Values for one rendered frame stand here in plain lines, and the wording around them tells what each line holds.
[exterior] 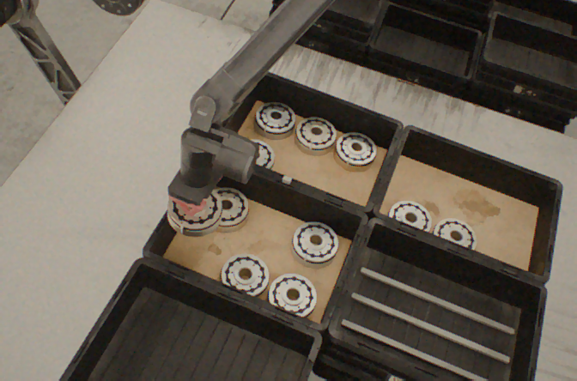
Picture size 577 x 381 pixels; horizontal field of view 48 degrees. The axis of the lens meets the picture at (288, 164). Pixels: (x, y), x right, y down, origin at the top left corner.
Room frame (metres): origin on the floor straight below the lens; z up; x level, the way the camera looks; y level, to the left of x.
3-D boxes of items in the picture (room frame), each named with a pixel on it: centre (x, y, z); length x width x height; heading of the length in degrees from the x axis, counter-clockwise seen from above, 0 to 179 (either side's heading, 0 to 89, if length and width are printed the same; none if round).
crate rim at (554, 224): (0.91, -0.43, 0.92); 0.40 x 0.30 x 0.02; 78
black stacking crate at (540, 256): (0.91, -0.43, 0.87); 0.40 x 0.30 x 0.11; 78
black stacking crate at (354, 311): (0.62, -0.36, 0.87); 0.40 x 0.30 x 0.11; 78
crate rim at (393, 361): (0.62, -0.36, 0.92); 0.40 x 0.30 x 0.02; 78
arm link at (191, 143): (0.66, 0.15, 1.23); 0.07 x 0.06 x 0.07; 79
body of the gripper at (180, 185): (0.66, 0.16, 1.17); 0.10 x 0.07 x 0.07; 167
